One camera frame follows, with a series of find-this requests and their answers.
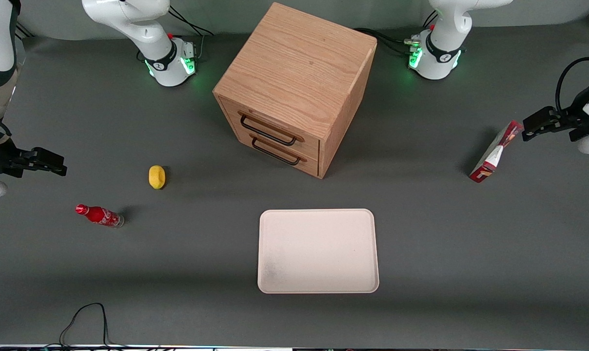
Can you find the red cookie box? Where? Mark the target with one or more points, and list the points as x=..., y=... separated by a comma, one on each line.
x=494, y=153

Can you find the beige plastic tray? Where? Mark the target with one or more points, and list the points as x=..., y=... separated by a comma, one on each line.
x=318, y=251

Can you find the red cola bottle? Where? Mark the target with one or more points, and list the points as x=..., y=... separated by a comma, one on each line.
x=99, y=215

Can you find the wooden two-drawer cabinet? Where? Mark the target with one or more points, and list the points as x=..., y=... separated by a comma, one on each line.
x=299, y=68

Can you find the yellow lemon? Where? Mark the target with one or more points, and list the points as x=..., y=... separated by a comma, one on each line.
x=156, y=177

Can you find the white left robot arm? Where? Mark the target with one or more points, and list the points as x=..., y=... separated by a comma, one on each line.
x=443, y=53

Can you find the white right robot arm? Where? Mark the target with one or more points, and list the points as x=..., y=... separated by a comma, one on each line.
x=128, y=19

